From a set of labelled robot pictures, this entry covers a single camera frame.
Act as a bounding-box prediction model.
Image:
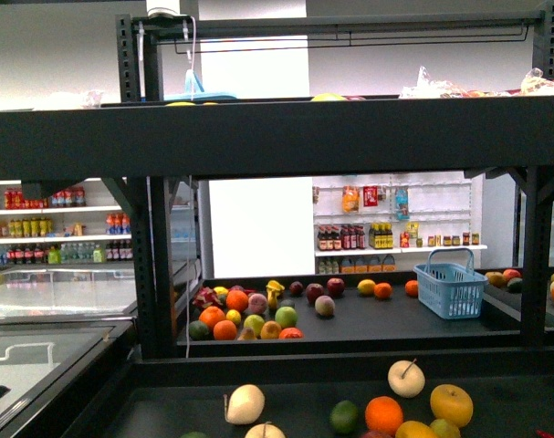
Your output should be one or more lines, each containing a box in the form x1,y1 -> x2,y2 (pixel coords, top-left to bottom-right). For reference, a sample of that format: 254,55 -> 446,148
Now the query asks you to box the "white product shelf right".
312,172 -> 486,274

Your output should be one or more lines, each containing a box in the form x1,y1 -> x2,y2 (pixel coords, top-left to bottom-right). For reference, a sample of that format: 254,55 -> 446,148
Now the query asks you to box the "drinks shelf left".
0,179 -> 133,267

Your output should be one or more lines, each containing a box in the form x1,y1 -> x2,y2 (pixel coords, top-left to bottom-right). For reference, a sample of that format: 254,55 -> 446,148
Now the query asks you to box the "orange near shelf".
364,396 -> 404,437

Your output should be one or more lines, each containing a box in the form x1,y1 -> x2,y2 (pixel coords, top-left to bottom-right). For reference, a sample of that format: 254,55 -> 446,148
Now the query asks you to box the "far fruit pile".
186,279 -> 304,341

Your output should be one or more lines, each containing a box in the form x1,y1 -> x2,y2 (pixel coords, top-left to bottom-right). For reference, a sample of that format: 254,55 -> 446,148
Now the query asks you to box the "small blue basket far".
413,247 -> 488,320

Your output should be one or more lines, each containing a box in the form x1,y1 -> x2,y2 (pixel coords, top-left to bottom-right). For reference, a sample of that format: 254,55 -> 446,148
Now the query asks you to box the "white pear lying left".
224,384 -> 266,425

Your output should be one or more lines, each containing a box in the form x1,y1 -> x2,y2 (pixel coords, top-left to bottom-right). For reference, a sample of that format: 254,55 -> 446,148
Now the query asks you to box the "white pear with stem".
387,359 -> 426,399

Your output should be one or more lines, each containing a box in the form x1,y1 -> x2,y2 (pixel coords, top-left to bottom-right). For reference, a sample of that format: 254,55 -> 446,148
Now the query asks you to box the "green lime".
329,400 -> 360,435

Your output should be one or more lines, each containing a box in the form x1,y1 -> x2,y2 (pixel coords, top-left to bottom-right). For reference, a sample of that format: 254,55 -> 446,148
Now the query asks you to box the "white pear front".
245,422 -> 286,438

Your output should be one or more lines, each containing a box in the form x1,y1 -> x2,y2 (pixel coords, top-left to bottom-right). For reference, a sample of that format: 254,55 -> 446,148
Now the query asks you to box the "yellow orange apple front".
394,421 -> 438,438

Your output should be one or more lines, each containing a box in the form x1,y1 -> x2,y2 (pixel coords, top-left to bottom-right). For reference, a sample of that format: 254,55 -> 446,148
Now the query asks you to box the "yellow orange apple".
394,421 -> 438,438
430,384 -> 474,428

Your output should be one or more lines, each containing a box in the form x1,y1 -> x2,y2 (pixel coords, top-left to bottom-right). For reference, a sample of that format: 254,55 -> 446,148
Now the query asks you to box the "glass freezer chest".
0,267 -> 141,437

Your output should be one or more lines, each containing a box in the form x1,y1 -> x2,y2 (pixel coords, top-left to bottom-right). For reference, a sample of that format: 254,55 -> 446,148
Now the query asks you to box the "yellow green kiwi fruit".
429,419 -> 461,438

